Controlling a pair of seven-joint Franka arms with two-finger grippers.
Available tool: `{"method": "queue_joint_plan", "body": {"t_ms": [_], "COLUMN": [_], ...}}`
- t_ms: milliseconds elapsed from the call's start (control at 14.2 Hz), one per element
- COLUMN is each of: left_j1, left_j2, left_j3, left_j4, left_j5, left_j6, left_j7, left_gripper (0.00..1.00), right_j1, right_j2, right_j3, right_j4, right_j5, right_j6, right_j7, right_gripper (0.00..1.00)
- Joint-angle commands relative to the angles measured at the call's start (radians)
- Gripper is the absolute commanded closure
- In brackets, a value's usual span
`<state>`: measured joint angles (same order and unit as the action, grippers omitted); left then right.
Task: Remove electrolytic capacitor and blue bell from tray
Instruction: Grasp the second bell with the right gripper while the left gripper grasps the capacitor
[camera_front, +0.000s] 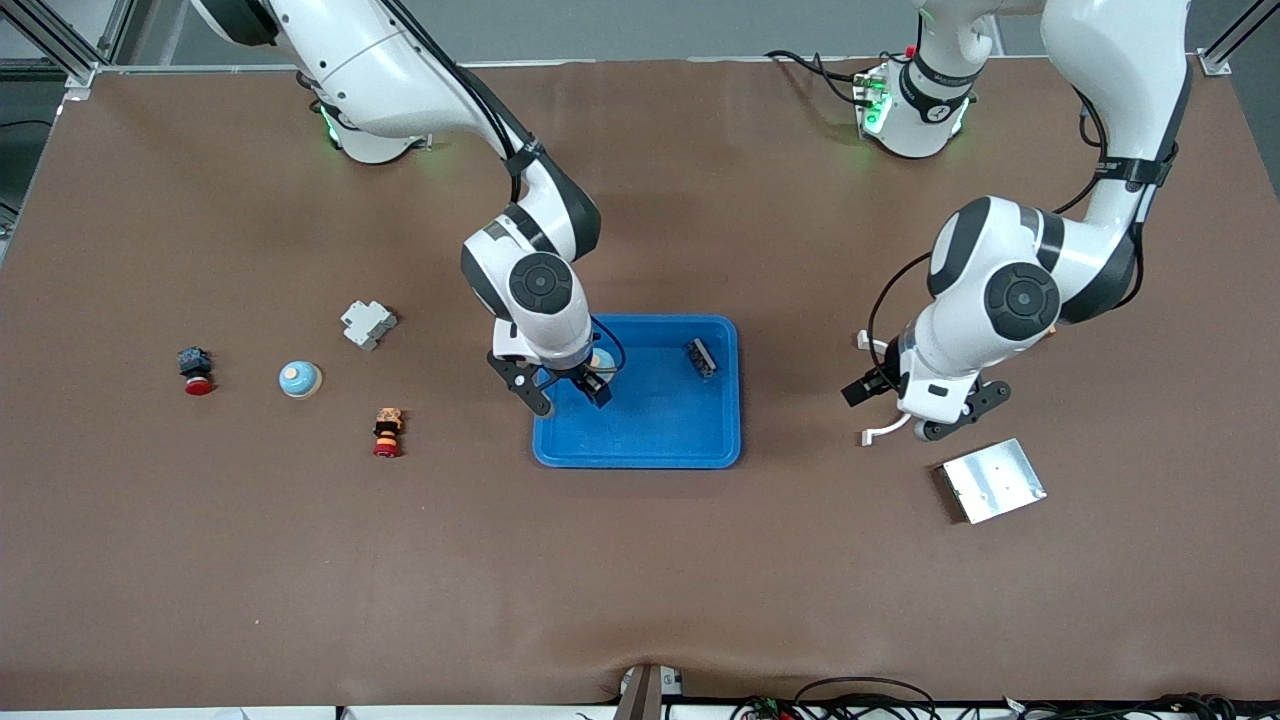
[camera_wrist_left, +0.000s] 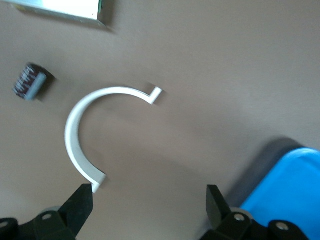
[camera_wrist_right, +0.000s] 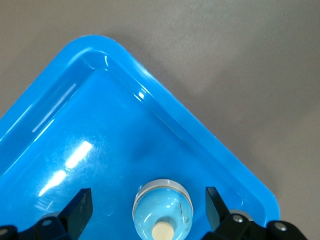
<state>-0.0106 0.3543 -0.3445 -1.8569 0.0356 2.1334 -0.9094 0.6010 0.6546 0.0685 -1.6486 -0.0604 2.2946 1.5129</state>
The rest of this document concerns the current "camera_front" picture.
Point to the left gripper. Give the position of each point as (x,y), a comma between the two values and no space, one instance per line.
(868,386)

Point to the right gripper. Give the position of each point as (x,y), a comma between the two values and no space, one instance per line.
(588,381)

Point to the blue desk bell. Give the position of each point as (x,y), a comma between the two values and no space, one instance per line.
(300,380)
(603,360)

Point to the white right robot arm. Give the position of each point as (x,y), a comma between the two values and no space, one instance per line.
(380,60)

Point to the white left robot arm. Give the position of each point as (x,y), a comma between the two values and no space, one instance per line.
(1120,60)

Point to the blue plastic tray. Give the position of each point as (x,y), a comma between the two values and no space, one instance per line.
(660,440)

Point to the aluminium plate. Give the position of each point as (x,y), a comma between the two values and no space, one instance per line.
(995,482)

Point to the brown table cover mat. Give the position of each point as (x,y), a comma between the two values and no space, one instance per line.
(640,560)

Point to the red orange emergency stop button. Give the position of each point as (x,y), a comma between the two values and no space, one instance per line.
(388,430)

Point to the white circuit breaker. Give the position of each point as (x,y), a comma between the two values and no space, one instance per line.
(368,325)

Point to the red mushroom push button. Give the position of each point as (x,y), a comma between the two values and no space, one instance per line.
(195,365)

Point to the grey camera stand post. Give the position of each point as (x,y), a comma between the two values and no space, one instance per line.
(645,695)

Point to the aluminium frame profile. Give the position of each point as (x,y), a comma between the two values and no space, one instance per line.
(78,80)
(1215,65)

